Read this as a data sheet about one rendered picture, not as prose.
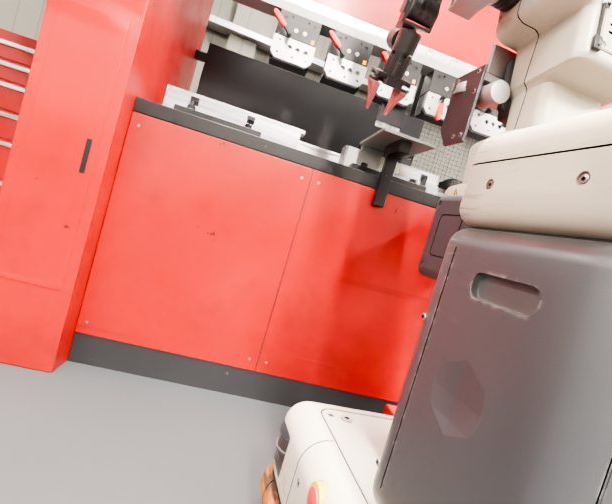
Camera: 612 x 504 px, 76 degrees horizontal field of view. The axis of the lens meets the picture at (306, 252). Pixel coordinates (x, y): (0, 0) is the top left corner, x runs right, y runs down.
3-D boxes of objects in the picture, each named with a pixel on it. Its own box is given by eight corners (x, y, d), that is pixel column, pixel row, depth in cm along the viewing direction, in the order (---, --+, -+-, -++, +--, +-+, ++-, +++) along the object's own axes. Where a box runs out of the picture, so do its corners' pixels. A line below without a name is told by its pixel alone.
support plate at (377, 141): (383, 130, 122) (384, 127, 122) (359, 144, 148) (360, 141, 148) (435, 148, 125) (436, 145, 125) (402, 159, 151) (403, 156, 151)
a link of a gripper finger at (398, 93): (365, 106, 110) (380, 72, 105) (388, 115, 112) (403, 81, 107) (371, 112, 104) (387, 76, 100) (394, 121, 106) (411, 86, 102)
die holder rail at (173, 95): (160, 111, 135) (167, 83, 134) (163, 115, 141) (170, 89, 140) (298, 156, 144) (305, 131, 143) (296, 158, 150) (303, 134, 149)
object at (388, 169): (382, 203, 127) (401, 138, 125) (368, 204, 141) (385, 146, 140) (393, 207, 127) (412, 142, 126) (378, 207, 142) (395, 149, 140)
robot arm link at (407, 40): (406, 24, 94) (427, 33, 96) (398, 22, 100) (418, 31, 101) (393, 54, 98) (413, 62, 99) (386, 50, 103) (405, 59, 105)
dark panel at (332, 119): (185, 133, 187) (209, 42, 184) (185, 134, 189) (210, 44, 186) (399, 202, 207) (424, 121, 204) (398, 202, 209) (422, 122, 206)
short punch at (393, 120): (375, 125, 149) (382, 100, 148) (373, 126, 151) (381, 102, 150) (399, 133, 151) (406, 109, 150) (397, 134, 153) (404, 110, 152)
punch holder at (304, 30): (268, 54, 137) (281, 7, 136) (267, 63, 145) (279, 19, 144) (309, 69, 140) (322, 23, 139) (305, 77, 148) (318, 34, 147)
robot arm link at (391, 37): (410, -7, 92) (441, 9, 94) (397, -6, 101) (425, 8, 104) (387, 47, 98) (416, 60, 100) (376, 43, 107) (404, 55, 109)
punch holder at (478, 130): (468, 128, 151) (481, 86, 150) (457, 132, 160) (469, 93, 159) (502, 141, 154) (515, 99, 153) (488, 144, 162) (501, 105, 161)
